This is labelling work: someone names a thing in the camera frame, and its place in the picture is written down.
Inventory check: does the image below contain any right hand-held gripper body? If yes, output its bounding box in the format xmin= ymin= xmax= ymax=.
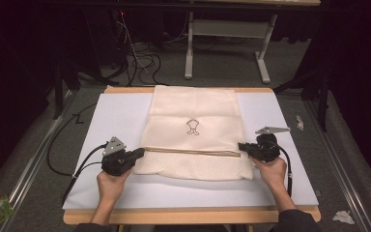
xmin=250 ymin=126 xmax=292 ymax=163

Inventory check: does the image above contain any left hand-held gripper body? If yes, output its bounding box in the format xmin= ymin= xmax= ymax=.
xmin=100 ymin=136 xmax=137 ymax=177

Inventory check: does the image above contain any cream mesh laundry bag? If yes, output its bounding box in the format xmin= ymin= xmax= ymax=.
xmin=132 ymin=84 xmax=254 ymax=182

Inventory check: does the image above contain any person's right hand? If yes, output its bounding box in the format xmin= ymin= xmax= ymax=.
xmin=251 ymin=156 xmax=288 ymax=191

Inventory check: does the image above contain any person's left hand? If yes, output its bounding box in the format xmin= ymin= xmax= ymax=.
xmin=96 ymin=167 xmax=133 ymax=203

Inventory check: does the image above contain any white table board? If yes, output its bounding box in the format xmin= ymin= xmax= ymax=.
xmin=62 ymin=92 xmax=320 ymax=210

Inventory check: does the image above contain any wooden table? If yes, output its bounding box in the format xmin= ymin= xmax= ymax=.
xmin=62 ymin=85 xmax=323 ymax=226

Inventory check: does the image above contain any black metal stand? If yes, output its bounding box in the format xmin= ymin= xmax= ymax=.
xmin=51 ymin=54 xmax=82 ymax=120
xmin=271 ymin=62 xmax=332 ymax=132

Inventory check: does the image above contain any large crumpled white tissue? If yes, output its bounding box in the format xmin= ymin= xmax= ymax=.
xmin=331 ymin=210 xmax=356 ymax=225

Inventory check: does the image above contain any right hand-held gripper cable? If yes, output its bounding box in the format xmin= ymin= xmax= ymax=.
xmin=269 ymin=139 xmax=294 ymax=198

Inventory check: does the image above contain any hand-held gripper cable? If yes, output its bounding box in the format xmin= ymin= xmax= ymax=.
xmin=60 ymin=142 xmax=109 ymax=206
xmin=269 ymin=139 xmax=294 ymax=198

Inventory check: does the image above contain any left hand-held gripper cable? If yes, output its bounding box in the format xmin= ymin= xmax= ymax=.
xmin=60 ymin=142 xmax=109 ymax=206

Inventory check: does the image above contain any black floor cable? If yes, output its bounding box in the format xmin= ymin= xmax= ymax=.
xmin=46 ymin=101 xmax=99 ymax=178

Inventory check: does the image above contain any metal floor rail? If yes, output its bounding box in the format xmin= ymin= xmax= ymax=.
xmin=302 ymin=99 xmax=370 ymax=232
xmin=0 ymin=89 xmax=75 ymax=232

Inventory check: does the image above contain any bundle of floor cables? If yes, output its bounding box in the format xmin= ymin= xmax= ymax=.
xmin=100 ymin=9 xmax=189 ymax=87

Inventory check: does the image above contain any white desk frame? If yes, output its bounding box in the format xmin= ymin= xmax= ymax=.
xmin=184 ymin=11 xmax=278 ymax=85

